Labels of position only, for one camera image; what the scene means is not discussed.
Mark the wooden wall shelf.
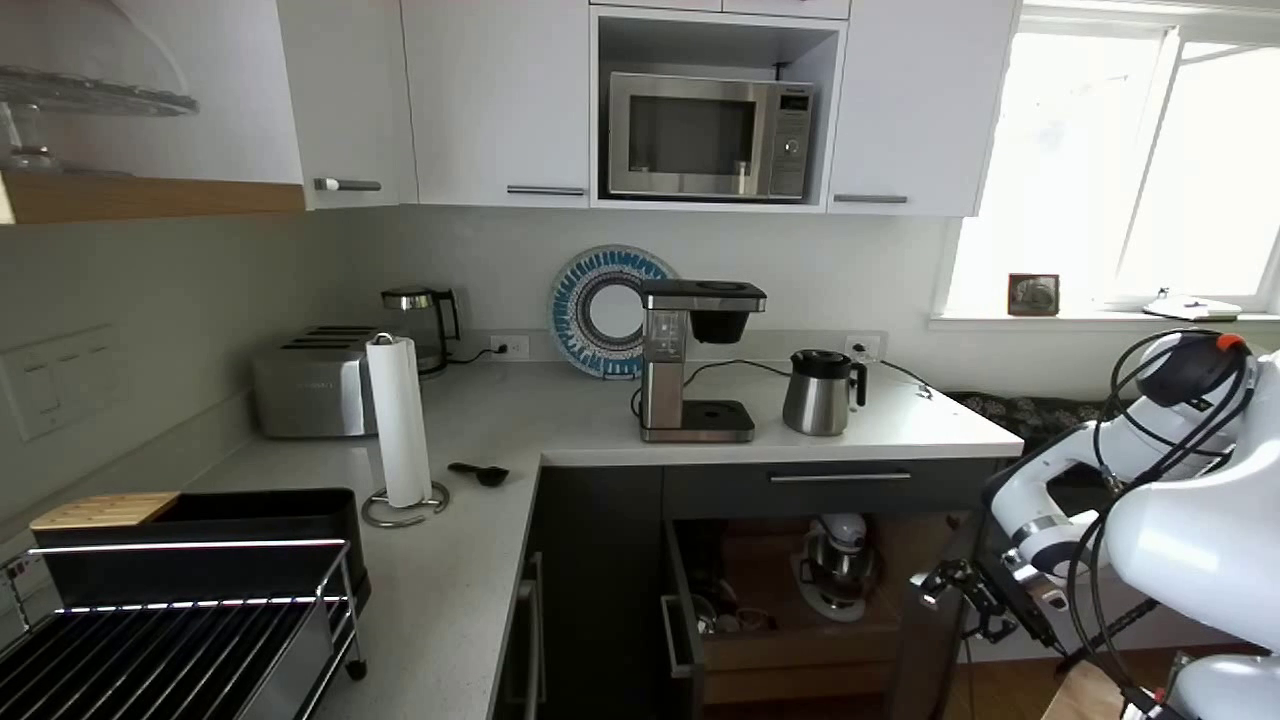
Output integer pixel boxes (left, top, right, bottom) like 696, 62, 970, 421
0, 176, 313, 226

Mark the white dish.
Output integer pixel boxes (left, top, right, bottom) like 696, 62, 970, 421
1143, 292, 1245, 323

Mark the dark grey drawer front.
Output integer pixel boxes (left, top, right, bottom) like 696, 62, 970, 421
660, 456, 1011, 523

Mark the steel coffee carafe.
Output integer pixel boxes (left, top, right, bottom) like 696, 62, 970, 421
781, 347, 872, 440

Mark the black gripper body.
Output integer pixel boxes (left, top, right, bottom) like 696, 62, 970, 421
938, 561, 1018, 641

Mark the blue patterned decorative plate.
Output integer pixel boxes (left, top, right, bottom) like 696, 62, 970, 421
549, 239, 685, 389

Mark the dark corner cabinet front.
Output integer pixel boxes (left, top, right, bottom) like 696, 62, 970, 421
536, 465, 673, 720

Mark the small dark picture frame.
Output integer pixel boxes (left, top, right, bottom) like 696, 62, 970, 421
1003, 273, 1065, 320

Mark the silver microwave oven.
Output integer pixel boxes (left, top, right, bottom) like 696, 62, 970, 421
605, 69, 823, 207

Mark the steel dishwasher front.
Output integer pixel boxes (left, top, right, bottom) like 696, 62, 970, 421
490, 530, 552, 720

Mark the black wire dish rack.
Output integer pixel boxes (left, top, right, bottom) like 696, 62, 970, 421
0, 485, 376, 720

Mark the white paper towel roll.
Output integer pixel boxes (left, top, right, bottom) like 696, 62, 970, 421
357, 333, 456, 530

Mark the steel drip coffee maker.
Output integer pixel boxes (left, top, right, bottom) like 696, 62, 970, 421
637, 277, 773, 448

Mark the white stand mixer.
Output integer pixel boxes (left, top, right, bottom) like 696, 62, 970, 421
793, 512, 883, 625

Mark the wooden cutting board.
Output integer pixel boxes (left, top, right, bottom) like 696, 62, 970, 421
30, 487, 185, 536

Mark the steel kettle in corner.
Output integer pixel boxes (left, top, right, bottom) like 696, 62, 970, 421
376, 282, 468, 375

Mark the open wooden drawer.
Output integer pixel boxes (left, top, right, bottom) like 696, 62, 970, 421
665, 512, 986, 711

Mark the bright kitchen window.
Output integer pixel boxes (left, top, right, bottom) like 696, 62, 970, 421
938, 0, 1280, 323

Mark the steel toaster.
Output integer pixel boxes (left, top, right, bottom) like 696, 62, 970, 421
252, 323, 391, 443

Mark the white upper cabinet door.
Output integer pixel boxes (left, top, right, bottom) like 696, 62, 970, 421
276, 0, 419, 211
823, 0, 1023, 219
397, 0, 597, 211

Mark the black power cable with plug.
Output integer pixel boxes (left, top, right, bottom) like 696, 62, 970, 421
680, 352, 938, 401

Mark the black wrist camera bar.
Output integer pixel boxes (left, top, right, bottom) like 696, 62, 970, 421
981, 552, 1072, 659

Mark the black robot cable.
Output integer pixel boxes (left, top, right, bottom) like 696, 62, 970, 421
1053, 333, 1265, 711

